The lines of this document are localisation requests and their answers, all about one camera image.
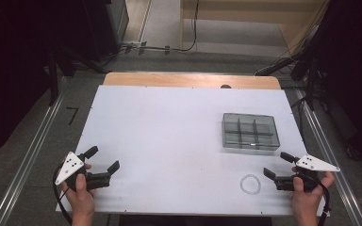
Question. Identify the clear grey compartment box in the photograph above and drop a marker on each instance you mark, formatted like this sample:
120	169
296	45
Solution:
250	132

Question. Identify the black metal stand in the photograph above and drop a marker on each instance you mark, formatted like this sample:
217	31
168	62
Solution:
53	78
310	81

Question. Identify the beige wooden shelf unit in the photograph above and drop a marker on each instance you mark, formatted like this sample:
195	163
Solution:
232	12

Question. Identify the wooden table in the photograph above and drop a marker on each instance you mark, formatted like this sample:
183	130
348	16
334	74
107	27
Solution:
169	80

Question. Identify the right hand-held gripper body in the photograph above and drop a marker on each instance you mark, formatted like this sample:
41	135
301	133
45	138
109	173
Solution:
315	164

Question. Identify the black cabinet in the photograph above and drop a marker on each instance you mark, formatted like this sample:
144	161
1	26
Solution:
121	22

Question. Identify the person's left hand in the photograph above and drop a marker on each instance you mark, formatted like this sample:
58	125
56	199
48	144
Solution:
81	199

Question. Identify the white table cover sheet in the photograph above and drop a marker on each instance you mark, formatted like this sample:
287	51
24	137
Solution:
169	141

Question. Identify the metal floor rail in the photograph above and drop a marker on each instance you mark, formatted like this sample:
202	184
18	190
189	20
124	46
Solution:
28	157
330	150

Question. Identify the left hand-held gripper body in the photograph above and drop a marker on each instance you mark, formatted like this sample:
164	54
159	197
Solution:
70	166

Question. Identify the person's right hand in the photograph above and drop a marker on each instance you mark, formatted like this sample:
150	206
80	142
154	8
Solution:
308	201

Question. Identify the dark round table grommet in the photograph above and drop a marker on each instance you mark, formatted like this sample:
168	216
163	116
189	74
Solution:
226	86

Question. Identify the dark curtain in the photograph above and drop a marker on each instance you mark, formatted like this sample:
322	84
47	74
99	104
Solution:
9	62
355	62

